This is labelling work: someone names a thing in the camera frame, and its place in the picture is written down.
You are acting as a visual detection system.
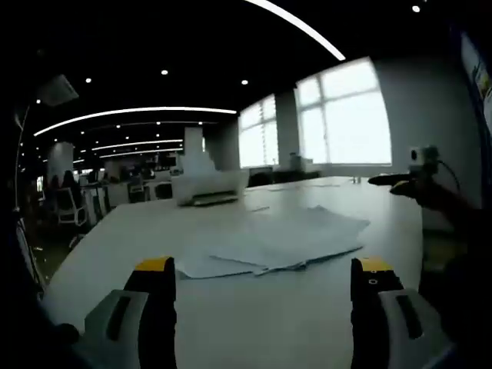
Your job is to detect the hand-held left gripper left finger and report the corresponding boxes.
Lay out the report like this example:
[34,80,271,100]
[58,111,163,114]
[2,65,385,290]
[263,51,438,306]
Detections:
[75,256,178,369]

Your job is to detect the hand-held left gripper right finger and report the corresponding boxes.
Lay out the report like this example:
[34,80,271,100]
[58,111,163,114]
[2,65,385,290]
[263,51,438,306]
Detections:
[350,256,457,369]

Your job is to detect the stack of printing papers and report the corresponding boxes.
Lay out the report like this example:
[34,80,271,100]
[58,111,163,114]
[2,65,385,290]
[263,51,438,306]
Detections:
[175,204,372,280]

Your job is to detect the person's right hand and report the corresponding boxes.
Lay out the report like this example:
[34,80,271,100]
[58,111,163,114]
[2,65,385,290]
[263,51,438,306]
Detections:
[414,172,453,211]

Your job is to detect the large bright window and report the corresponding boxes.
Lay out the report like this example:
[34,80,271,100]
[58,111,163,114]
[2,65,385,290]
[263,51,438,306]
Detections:
[238,94,280,169]
[294,57,393,167]

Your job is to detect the person's dark clothed torso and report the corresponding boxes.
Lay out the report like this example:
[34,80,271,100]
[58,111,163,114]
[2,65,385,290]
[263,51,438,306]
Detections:
[417,205,492,369]

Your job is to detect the black office chair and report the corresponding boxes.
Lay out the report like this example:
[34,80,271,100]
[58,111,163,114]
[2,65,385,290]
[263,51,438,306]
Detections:
[248,172,274,188]

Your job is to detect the white printer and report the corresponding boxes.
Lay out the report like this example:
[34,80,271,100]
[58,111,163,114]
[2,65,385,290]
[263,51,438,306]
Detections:
[171,148,251,208]

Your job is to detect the white office chair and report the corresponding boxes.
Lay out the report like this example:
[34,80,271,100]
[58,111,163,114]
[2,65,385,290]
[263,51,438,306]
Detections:
[56,187,88,228]

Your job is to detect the long ceiling light strip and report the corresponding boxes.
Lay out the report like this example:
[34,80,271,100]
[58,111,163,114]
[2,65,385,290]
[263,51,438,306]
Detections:
[245,0,347,62]
[33,107,238,138]

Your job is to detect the round ceiling downlights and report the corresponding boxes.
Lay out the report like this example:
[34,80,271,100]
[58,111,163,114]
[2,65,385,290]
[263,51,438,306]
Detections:
[34,3,422,107]

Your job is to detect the ceiling air conditioner unit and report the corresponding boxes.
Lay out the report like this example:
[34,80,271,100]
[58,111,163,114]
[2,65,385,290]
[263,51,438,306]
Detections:
[38,74,81,105]

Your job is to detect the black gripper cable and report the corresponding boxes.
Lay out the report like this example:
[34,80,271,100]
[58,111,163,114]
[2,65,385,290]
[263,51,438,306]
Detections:
[436,159,462,195]

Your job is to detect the blue framed wall poster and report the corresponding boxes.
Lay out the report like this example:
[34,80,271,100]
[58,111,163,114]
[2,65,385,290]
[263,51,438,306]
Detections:
[459,30,492,128]

